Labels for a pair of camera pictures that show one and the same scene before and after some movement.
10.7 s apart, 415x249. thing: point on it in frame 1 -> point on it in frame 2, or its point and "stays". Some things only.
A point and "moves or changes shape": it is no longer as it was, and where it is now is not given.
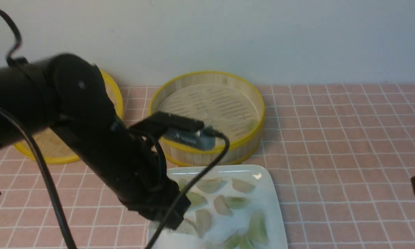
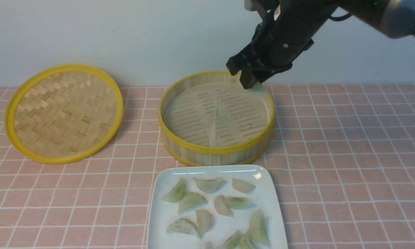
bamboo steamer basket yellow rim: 224,102 moves or changes shape
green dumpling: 251,125 -> 258,89
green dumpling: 221,205 stays
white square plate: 236,206 stays
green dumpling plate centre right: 238,203 stays
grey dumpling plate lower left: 186,227 stays
